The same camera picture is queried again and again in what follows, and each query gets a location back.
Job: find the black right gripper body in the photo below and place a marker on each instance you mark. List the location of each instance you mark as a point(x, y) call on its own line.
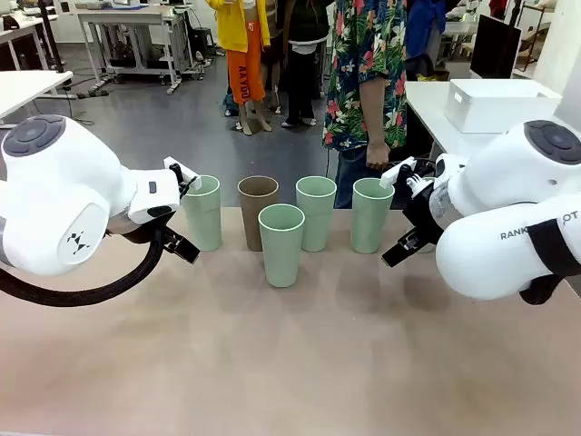
point(422, 213)

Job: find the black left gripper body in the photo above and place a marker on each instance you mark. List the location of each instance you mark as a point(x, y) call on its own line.
point(167, 237)

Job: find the brown plastic cup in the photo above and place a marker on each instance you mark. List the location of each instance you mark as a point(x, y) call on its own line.
point(252, 213)

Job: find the white plastic basket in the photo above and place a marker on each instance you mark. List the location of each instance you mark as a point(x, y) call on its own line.
point(490, 113)

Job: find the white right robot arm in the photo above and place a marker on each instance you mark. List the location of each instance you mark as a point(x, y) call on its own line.
point(499, 181)

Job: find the person's right forearm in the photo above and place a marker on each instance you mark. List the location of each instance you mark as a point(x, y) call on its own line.
point(374, 113)

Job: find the person's right hand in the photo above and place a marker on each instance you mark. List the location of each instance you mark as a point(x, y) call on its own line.
point(378, 156)

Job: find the large white table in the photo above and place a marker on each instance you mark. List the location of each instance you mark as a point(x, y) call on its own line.
point(426, 104)

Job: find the person in floral shirt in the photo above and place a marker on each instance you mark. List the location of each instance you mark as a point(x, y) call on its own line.
point(349, 91)

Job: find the black floor power strip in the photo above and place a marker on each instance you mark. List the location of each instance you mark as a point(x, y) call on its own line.
point(93, 92)

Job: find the person in blue top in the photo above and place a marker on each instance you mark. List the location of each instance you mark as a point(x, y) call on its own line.
point(422, 32)

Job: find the black monitor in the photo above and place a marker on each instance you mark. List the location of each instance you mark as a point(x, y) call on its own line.
point(495, 45)

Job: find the mannequin in yellow and orange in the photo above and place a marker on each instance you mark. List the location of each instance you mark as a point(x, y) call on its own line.
point(243, 68)

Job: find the person in black clothes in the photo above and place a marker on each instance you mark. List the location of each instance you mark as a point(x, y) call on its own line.
point(299, 68)

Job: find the white table with grey legs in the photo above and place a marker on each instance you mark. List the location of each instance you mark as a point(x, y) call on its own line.
point(27, 86)

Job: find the grey workbench desk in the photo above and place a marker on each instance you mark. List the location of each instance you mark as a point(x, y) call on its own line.
point(122, 18)

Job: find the black stand pole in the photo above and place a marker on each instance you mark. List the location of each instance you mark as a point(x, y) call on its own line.
point(50, 41)

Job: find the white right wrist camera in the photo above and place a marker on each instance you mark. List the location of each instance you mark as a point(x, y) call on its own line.
point(392, 175)

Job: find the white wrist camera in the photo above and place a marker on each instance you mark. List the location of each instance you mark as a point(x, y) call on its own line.
point(169, 161)
point(392, 175)

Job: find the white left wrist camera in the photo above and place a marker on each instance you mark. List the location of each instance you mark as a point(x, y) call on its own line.
point(169, 161)

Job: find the wooden frame chair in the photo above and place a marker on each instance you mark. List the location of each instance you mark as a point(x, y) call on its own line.
point(535, 45)

